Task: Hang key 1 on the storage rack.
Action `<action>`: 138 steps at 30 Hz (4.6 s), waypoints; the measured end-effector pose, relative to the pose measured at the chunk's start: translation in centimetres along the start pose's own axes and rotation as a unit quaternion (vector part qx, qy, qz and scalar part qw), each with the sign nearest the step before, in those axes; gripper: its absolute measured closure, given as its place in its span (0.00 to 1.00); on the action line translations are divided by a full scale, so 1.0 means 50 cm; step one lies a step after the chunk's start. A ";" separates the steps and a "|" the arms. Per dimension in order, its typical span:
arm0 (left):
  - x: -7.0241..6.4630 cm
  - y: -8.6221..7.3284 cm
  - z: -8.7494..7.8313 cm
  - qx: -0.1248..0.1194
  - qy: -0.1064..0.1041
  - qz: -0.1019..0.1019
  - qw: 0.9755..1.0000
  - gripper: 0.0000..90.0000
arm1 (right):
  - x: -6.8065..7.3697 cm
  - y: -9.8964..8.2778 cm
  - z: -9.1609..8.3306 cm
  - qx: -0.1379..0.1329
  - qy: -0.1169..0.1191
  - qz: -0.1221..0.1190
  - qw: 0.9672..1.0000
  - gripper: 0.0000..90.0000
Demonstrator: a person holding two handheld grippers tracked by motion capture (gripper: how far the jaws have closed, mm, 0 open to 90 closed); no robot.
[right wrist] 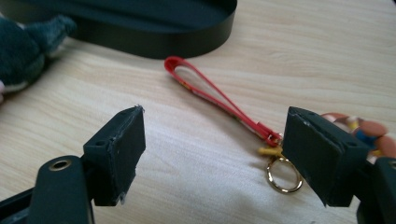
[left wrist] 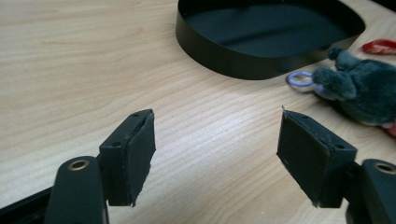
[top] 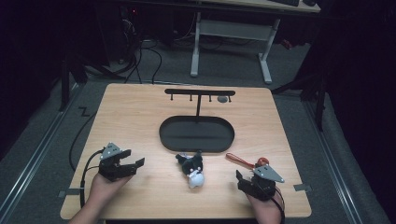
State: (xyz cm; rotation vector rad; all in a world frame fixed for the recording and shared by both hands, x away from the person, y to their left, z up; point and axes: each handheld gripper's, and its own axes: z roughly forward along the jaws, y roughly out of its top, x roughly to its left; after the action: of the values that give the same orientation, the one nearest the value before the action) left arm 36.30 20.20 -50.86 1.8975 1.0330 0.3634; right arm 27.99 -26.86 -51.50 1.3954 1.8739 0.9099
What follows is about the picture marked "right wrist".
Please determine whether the red strap figure keychain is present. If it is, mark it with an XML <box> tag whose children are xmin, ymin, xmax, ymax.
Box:
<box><xmin>163</xmin><ymin>55</ymin><xmax>396</xmax><ymax>194</ymax></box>

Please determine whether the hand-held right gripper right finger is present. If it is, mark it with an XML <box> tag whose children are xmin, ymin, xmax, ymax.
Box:
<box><xmin>281</xmin><ymin>105</ymin><xmax>372</xmax><ymax>208</ymax></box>

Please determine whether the plush toy keychain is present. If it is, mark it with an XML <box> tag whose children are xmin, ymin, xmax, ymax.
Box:
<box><xmin>0</xmin><ymin>14</ymin><xmax>78</xmax><ymax>105</ymax></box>

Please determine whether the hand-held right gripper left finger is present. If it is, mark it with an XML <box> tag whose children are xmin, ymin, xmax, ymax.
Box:
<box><xmin>82</xmin><ymin>105</ymin><xmax>147</xmax><ymax>207</ymax></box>

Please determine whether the black hook rack with tray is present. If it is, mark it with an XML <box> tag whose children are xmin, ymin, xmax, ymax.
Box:
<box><xmin>0</xmin><ymin>0</ymin><xmax>238</xmax><ymax>60</ymax></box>

